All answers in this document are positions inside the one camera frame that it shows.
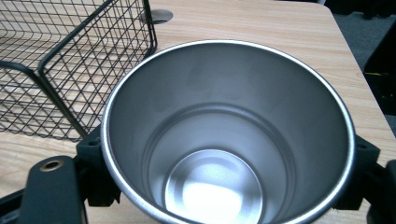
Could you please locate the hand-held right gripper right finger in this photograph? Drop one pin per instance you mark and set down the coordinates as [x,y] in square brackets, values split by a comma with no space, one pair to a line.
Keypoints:
[364,155]

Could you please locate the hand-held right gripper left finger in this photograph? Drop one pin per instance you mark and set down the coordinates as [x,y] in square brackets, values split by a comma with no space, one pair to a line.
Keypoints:
[91,174]

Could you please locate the stainless steel cup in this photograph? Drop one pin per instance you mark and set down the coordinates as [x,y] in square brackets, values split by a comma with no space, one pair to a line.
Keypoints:
[230,124]

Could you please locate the grey round table grommet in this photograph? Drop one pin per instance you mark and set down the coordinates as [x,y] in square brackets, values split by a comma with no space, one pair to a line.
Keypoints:
[160,15]

